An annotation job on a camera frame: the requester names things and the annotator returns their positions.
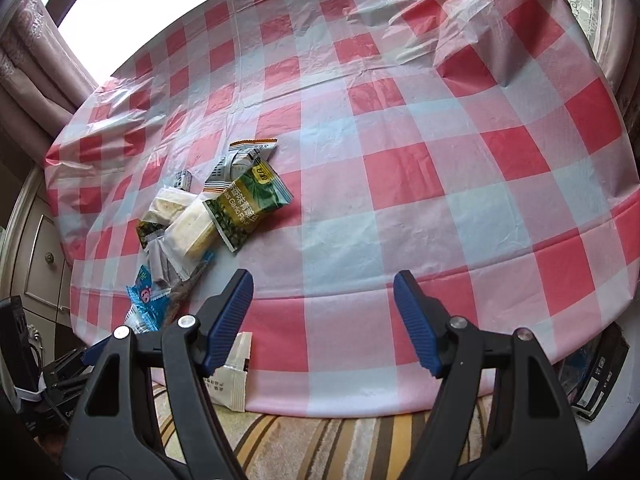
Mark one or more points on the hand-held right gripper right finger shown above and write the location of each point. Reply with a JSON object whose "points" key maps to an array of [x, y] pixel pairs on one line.
{"points": [[417, 320]]}

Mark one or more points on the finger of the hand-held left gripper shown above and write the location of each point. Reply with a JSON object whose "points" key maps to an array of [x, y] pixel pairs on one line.
{"points": [[62, 387], [65, 362]]}

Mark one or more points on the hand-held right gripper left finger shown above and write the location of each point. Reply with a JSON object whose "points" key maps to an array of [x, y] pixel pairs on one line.
{"points": [[230, 320]]}

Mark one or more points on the clear blue-edged seed packet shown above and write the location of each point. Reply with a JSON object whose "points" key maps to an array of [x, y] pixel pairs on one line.
{"points": [[185, 285]]}

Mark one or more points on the white packet black print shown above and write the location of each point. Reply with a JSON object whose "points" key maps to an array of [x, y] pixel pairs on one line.
{"points": [[232, 377]]}

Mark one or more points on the grey white snack packet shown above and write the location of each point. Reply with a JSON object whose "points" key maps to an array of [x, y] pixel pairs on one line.
{"points": [[160, 260]]}

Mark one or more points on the white pastry snack packet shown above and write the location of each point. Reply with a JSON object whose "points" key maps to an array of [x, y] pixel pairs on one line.
{"points": [[165, 205], [190, 232]]}

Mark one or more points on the small dark green packet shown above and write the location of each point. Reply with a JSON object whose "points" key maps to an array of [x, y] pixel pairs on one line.
{"points": [[150, 232]]}

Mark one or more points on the green snack packet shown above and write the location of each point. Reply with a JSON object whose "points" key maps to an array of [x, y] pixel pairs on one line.
{"points": [[250, 200]]}

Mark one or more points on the small silver snack packet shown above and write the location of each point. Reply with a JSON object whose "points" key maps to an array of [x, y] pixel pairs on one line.
{"points": [[182, 179]]}

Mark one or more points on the silver orange snack packet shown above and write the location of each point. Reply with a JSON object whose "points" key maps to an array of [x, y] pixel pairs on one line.
{"points": [[240, 160]]}

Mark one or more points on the long black snack packet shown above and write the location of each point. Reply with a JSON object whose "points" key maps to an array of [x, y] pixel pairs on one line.
{"points": [[597, 375]]}

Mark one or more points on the white box purple rim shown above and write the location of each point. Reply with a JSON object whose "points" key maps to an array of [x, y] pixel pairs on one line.
{"points": [[605, 440]]}

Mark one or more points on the cream cabinet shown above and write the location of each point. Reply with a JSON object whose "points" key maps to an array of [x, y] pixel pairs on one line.
{"points": [[45, 280]]}

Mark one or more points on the metal drawer knob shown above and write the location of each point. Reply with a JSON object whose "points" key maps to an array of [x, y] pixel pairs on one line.
{"points": [[50, 257]]}

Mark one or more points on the striped plush blanket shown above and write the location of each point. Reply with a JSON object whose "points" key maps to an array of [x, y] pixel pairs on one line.
{"points": [[325, 445]]}

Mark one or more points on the red white checkered tablecloth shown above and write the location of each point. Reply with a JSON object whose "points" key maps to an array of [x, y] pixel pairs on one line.
{"points": [[400, 160]]}

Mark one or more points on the pink curtain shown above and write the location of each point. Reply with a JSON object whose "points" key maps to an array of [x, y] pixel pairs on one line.
{"points": [[40, 70], [620, 35]]}

